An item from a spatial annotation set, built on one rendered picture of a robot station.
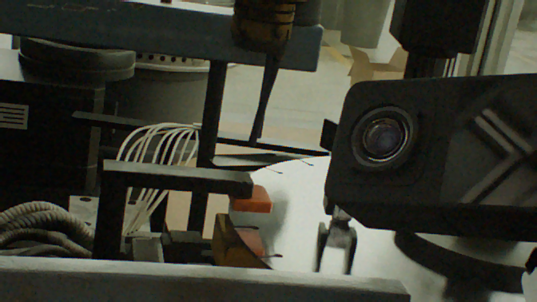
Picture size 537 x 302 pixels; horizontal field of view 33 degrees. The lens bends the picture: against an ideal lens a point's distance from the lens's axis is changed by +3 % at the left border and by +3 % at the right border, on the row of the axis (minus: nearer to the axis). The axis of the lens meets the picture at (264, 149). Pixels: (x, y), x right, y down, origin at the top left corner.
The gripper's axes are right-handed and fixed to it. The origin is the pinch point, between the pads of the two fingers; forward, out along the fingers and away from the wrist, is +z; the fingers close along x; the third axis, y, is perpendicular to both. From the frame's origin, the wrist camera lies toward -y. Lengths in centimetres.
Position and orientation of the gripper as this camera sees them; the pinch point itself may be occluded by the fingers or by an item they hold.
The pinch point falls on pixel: (533, 273)
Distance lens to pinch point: 42.2
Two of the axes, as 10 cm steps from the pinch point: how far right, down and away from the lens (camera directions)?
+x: 2.4, -9.2, 3.0
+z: 0.3, 3.1, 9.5
